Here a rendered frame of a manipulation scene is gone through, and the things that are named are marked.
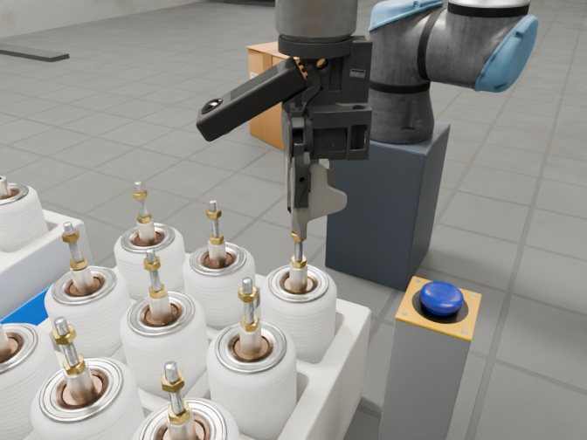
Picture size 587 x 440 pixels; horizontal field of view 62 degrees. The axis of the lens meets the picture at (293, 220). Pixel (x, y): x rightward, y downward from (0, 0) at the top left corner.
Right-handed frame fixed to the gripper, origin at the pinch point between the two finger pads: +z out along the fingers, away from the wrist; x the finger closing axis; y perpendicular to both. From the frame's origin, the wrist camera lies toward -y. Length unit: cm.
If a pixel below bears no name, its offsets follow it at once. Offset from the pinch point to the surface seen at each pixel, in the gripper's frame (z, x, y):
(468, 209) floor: 35, 56, 53
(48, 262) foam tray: 19.8, 24.1, -38.6
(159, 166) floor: 35, 94, -29
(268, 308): 10.6, -2.7, -3.4
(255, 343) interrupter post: 7.8, -11.0, -5.4
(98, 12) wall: 30, 382, -106
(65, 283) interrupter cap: 8.9, 3.3, -28.0
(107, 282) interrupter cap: 8.9, 2.8, -22.9
